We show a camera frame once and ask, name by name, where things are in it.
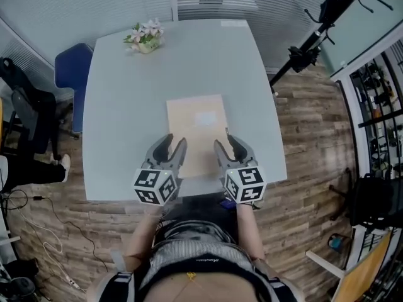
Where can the black metal shelf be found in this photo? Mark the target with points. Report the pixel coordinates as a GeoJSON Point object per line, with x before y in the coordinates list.
{"type": "Point", "coordinates": [378, 119]}

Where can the group of small assorted goods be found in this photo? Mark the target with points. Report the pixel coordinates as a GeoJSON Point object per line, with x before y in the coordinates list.
{"type": "Point", "coordinates": [378, 99]}

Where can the black tripod stand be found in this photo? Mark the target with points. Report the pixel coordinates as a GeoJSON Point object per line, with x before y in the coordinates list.
{"type": "Point", "coordinates": [302, 57]}

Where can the beige rectangular board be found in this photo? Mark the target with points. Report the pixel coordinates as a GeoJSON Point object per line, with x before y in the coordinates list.
{"type": "Point", "coordinates": [195, 118]}

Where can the person's left forearm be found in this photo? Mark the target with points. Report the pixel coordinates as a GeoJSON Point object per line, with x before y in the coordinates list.
{"type": "Point", "coordinates": [143, 231]}

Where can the grey backpack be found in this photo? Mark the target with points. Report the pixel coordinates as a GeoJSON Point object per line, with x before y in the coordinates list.
{"type": "Point", "coordinates": [22, 109]}

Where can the yellow top white frame table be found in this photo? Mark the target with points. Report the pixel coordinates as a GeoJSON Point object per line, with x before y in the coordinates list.
{"type": "Point", "coordinates": [365, 272]}

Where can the black waste bin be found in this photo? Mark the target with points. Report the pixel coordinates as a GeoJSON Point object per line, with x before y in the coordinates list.
{"type": "Point", "coordinates": [337, 242]}

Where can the pink flowers in pot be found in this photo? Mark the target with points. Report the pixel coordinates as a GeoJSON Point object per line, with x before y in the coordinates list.
{"type": "Point", "coordinates": [148, 46]}

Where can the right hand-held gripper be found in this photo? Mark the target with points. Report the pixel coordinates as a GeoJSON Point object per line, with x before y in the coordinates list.
{"type": "Point", "coordinates": [248, 181]}

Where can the slim white power strip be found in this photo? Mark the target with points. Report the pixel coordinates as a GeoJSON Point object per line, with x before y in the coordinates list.
{"type": "Point", "coordinates": [75, 284]}

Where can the frosted glass door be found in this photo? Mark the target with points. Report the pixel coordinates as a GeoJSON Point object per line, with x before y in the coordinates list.
{"type": "Point", "coordinates": [362, 36]}

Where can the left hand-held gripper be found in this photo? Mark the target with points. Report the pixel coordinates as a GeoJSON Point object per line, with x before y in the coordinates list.
{"type": "Point", "coordinates": [151, 179]}

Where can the person's torso in grey top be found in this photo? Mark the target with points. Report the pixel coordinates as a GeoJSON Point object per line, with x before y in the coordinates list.
{"type": "Point", "coordinates": [195, 247]}

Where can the black mesh chair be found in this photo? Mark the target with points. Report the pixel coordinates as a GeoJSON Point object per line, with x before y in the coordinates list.
{"type": "Point", "coordinates": [378, 197]}

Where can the blue chair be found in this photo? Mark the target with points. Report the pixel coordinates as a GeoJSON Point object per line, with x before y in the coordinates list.
{"type": "Point", "coordinates": [70, 64]}

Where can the person's right forearm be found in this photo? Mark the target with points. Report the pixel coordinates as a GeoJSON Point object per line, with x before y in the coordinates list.
{"type": "Point", "coordinates": [248, 228]}

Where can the black office chair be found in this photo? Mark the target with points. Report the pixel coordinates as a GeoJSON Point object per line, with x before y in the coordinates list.
{"type": "Point", "coordinates": [44, 118]}

